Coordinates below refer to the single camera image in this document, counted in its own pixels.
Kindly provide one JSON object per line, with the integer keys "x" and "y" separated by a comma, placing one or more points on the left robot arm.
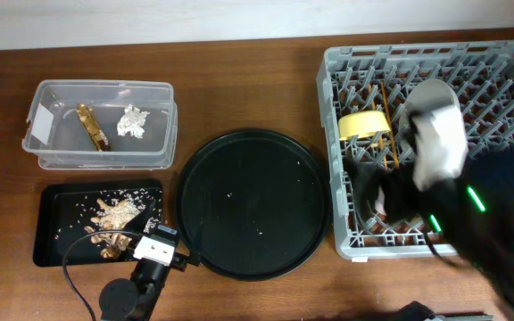
{"x": 135, "y": 298}

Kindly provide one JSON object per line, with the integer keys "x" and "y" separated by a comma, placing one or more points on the light blue cup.
{"x": 379, "y": 203}

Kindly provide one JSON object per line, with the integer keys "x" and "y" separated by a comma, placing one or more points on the white tissue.
{"x": 132, "y": 122}

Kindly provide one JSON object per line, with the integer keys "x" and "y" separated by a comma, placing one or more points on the black rectangular tray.
{"x": 65, "y": 211}

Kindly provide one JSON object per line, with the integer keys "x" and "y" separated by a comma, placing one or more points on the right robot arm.
{"x": 474, "y": 212}

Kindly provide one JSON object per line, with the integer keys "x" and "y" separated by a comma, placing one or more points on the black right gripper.
{"x": 396, "y": 182}

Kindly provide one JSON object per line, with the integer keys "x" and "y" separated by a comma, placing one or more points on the round black tray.
{"x": 254, "y": 204}

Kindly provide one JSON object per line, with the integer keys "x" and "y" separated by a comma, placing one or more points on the clear plastic bin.
{"x": 102, "y": 124}

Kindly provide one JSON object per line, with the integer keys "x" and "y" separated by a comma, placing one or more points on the food scraps pile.
{"x": 113, "y": 217}

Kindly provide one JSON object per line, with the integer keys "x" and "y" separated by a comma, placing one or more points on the grey dishwasher rack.
{"x": 482, "y": 76}

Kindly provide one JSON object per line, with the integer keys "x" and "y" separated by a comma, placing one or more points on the yellow bowl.
{"x": 355, "y": 124}

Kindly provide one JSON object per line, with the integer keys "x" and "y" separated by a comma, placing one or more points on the grey round plate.
{"x": 427, "y": 96}

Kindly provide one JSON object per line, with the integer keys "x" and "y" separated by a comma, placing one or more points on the gold snack wrapper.
{"x": 91, "y": 126}

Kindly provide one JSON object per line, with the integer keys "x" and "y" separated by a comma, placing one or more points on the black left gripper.
{"x": 137, "y": 224}

